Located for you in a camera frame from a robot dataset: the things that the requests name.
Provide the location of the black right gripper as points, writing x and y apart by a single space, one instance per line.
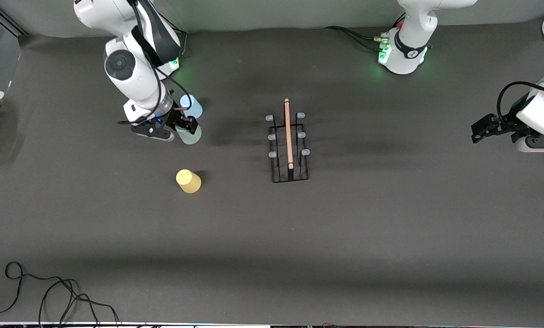
177 120

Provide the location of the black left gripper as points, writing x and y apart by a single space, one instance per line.
502 124

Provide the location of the pale green plastic cup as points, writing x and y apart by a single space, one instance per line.
190 136

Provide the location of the yellow plastic cup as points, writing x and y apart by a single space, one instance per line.
188 181

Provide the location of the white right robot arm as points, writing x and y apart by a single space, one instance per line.
130 77

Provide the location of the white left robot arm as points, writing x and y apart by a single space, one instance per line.
408 50

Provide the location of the light blue plastic cup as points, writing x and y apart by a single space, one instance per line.
195 108

